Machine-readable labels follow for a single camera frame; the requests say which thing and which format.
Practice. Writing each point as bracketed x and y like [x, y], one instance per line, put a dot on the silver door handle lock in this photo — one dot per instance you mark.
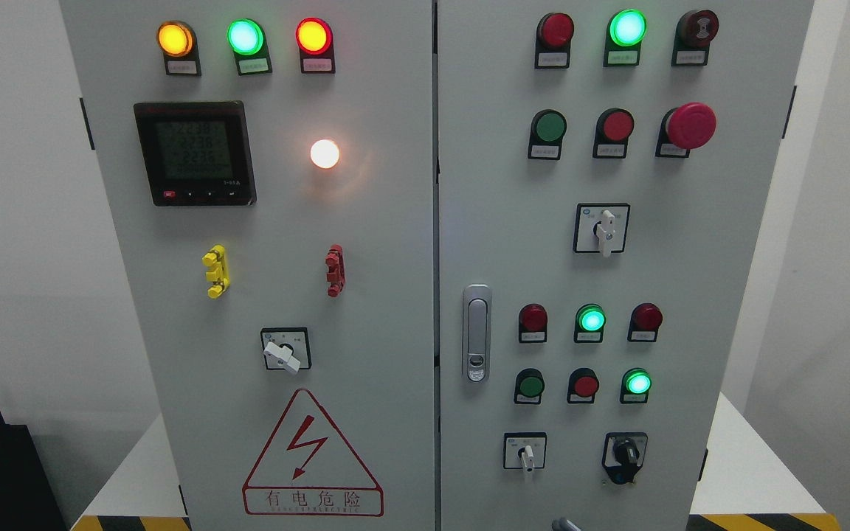
[476, 330]

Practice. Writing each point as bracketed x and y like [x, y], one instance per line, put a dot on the grey left cabinet door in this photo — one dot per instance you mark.
[372, 347]

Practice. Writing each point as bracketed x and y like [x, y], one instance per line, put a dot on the grey cabinet door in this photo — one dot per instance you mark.
[372, 347]
[508, 222]

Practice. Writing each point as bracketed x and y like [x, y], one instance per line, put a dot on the grey right cabinet door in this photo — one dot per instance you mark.
[508, 222]

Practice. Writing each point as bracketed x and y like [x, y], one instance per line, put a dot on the red terminal connector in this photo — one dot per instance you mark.
[335, 275]

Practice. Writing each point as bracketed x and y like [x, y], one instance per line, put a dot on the dark red light middle left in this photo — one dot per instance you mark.
[532, 324]

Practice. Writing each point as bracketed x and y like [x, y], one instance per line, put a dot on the dark red light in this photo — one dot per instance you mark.
[553, 41]
[644, 323]
[532, 324]

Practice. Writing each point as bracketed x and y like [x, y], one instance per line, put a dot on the white lit indicator light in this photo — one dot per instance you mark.
[325, 153]

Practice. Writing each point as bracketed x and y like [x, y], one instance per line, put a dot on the green push button lower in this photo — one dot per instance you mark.
[529, 386]

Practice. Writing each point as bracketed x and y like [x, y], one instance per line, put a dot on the green push button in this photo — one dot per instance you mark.
[529, 386]
[547, 131]

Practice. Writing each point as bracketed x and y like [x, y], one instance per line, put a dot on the green lit light middle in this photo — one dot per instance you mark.
[589, 323]

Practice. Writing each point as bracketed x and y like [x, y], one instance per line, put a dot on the green lit light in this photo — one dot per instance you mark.
[589, 323]
[623, 37]

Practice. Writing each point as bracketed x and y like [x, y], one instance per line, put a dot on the green push button upper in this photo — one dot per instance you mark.
[547, 131]

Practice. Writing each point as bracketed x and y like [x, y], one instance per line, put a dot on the red push button lower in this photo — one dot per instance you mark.
[583, 386]

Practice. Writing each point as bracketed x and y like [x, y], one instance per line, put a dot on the red push button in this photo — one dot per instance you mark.
[583, 386]
[613, 129]

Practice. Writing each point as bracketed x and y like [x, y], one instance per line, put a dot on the yellow terminal connector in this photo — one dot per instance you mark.
[217, 273]

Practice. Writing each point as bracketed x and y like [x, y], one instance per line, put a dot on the dark red light middle right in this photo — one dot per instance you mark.
[644, 323]

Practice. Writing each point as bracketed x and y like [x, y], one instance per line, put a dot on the red electrical warning triangle sticker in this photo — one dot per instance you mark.
[308, 468]

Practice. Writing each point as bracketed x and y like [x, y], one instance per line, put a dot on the red push button upper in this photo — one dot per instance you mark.
[613, 129]

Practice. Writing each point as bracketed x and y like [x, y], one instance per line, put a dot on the green lit button lower right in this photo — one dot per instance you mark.
[635, 386]

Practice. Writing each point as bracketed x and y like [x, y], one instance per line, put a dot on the black digital power meter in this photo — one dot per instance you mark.
[196, 153]

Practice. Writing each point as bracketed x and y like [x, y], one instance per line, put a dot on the red lit indicator light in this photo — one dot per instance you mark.
[315, 43]

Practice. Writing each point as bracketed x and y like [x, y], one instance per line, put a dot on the dark red light top right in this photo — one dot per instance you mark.
[553, 41]

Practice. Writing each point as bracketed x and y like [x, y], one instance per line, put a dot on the green indicator light top left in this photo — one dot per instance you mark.
[249, 47]

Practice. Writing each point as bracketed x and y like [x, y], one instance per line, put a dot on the red emergency stop button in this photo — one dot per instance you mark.
[686, 127]

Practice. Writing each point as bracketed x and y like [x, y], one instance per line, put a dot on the green lit light top right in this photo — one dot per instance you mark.
[623, 37]

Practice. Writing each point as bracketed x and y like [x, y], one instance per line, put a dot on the yellow indicator light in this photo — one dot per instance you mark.
[179, 46]

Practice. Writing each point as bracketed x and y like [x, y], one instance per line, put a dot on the dark red buzzer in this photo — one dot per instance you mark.
[693, 37]

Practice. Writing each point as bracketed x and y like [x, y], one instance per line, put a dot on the white platform with hazard stripes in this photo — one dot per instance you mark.
[744, 486]

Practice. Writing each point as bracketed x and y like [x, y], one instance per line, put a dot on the black box at left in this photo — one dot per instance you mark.
[26, 498]

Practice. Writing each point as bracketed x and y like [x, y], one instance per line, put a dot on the white selector switch left door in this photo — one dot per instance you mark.
[286, 349]

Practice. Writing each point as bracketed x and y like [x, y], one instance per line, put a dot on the white selector switch upper right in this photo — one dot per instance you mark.
[601, 228]

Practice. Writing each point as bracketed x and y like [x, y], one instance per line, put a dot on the white selector switch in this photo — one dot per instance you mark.
[601, 228]
[524, 451]

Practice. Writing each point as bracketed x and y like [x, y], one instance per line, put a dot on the white selector switch lower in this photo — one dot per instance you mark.
[524, 451]

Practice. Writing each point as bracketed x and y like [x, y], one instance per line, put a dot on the black selector switch lower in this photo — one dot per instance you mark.
[623, 455]

